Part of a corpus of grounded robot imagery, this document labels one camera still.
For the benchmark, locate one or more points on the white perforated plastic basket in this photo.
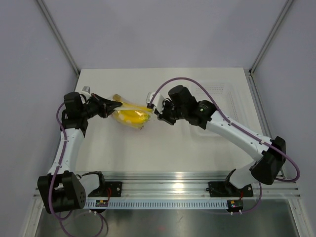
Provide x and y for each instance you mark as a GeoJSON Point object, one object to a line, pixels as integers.
{"type": "Point", "coordinates": [225, 96]}

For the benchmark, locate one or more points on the aluminium corner post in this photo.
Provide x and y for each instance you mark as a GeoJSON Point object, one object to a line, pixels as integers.
{"type": "Point", "coordinates": [58, 36]}
{"type": "Point", "coordinates": [285, 10]}

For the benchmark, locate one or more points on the yellow banana bunch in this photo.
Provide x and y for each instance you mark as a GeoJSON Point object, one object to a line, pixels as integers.
{"type": "Point", "coordinates": [133, 114]}

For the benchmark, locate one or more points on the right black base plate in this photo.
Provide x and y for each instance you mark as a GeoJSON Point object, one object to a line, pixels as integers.
{"type": "Point", "coordinates": [221, 189]}

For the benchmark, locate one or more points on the small circuit board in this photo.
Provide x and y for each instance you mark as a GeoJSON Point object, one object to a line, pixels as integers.
{"type": "Point", "coordinates": [235, 205]}
{"type": "Point", "coordinates": [101, 203]}

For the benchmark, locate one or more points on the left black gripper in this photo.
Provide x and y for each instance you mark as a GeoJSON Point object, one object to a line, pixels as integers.
{"type": "Point", "coordinates": [108, 103]}

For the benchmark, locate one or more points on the right small circuit board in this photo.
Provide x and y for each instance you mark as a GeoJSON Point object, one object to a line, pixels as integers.
{"type": "Point", "coordinates": [235, 205]}

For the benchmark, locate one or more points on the white slotted cable duct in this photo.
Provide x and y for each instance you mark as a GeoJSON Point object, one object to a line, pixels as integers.
{"type": "Point", "coordinates": [160, 204]}

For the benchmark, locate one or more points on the left aluminium corner post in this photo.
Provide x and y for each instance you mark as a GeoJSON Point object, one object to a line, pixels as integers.
{"type": "Point", "coordinates": [58, 36]}

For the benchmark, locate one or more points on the right aluminium corner post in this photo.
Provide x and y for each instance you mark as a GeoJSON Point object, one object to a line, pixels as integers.
{"type": "Point", "coordinates": [285, 10]}

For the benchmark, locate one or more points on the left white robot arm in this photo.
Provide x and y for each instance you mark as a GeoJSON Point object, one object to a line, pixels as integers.
{"type": "Point", "coordinates": [61, 189]}

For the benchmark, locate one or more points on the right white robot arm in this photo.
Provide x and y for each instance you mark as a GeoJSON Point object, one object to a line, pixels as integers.
{"type": "Point", "coordinates": [267, 154]}

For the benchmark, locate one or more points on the left small circuit board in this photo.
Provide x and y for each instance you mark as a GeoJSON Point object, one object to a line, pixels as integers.
{"type": "Point", "coordinates": [101, 203]}

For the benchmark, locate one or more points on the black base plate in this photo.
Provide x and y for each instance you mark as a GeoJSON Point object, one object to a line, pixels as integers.
{"type": "Point", "coordinates": [221, 189]}
{"type": "Point", "coordinates": [112, 188]}

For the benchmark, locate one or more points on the clear zip top bag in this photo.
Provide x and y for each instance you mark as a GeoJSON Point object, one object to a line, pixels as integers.
{"type": "Point", "coordinates": [133, 113]}

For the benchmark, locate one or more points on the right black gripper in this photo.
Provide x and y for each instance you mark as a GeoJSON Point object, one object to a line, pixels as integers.
{"type": "Point", "coordinates": [163, 116]}

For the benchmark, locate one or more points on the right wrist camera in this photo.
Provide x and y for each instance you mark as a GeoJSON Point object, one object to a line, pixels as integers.
{"type": "Point", "coordinates": [155, 101]}

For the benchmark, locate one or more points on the aluminium rail beam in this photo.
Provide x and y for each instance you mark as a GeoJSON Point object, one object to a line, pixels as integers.
{"type": "Point", "coordinates": [185, 185]}

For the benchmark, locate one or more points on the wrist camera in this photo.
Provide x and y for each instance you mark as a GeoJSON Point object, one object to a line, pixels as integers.
{"type": "Point", "coordinates": [155, 101]}
{"type": "Point", "coordinates": [86, 90]}

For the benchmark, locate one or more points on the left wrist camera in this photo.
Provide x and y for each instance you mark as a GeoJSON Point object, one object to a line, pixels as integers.
{"type": "Point", "coordinates": [86, 90]}

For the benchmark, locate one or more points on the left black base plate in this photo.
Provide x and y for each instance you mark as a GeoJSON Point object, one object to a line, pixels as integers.
{"type": "Point", "coordinates": [112, 188]}

